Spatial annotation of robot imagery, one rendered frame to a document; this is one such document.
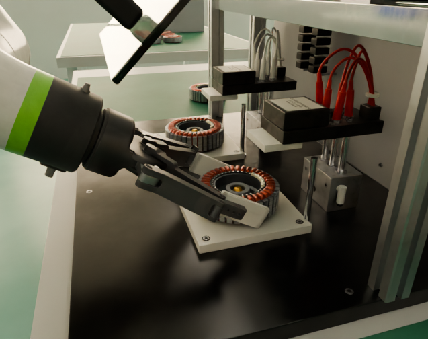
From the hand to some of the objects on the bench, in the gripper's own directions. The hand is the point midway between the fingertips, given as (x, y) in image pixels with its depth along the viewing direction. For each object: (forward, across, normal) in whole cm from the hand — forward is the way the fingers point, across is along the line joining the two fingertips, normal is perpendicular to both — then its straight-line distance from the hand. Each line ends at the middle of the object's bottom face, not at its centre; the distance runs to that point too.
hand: (235, 191), depth 52 cm
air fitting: (+13, +4, +5) cm, 15 cm away
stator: (+15, -66, +2) cm, 67 cm away
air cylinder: (+14, -24, +4) cm, 28 cm away
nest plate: (+2, 0, -3) cm, 3 cm away
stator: (+1, 0, -2) cm, 2 cm away
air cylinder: (+14, 0, +4) cm, 15 cm away
